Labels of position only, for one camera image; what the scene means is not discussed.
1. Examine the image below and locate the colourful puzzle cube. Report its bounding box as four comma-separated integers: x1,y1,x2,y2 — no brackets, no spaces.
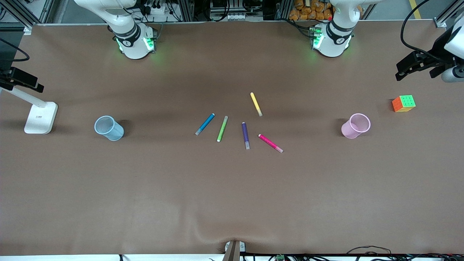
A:
391,95,416,113

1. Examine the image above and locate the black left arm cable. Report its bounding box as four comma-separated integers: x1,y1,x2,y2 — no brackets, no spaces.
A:
400,0,446,62

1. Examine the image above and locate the translucent blue cup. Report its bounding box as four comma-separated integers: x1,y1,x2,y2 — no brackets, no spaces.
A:
94,116,124,141

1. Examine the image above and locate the aluminium frame profile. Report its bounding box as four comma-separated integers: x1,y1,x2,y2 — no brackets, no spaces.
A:
178,0,195,22
275,0,293,20

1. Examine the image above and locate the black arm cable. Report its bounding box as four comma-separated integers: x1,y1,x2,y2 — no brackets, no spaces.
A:
0,38,30,62
400,0,446,62

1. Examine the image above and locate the bag of orange items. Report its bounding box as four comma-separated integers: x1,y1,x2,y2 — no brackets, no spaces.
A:
288,0,364,21

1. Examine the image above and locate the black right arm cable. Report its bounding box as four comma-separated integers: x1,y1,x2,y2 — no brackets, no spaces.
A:
0,38,30,62

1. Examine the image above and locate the white lamp stand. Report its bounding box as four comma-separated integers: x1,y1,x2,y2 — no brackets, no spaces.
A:
0,87,58,134

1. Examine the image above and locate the green marker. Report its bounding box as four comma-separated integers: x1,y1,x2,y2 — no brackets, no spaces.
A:
217,116,229,142

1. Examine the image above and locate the blue marker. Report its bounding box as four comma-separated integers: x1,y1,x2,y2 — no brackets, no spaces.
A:
195,113,215,136

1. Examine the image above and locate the yellow marker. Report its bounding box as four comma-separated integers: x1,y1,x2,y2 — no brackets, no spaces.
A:
250,92,263,117

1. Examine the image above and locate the long white socket strip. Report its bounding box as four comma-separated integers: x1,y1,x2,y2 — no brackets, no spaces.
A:
210,13,264,21

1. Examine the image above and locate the pink marker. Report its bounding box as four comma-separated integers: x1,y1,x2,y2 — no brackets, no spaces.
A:
258,134,284,154

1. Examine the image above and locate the translucent pink cup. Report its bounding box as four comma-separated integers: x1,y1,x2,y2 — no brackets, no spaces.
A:
341,113,371,139

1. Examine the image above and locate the aluminium frame corner post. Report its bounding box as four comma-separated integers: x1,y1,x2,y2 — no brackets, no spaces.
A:
0,0,55,36
433,0,464,28

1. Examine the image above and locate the black cable bundle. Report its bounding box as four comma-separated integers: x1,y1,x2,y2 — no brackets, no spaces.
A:
346,246,464,261

